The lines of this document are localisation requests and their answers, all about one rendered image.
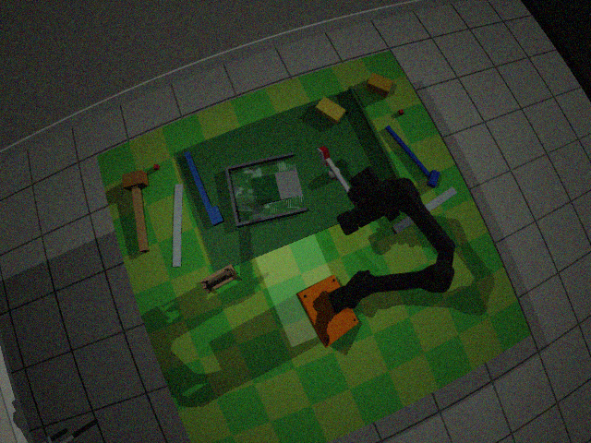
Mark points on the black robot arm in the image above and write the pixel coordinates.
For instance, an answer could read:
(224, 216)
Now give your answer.
(386, 199)

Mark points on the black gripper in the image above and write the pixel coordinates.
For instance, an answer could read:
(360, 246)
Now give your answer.
(351, 220)

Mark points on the grey flat bar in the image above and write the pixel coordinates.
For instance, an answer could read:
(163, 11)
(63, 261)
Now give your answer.
(177, 226)
(430, 206)

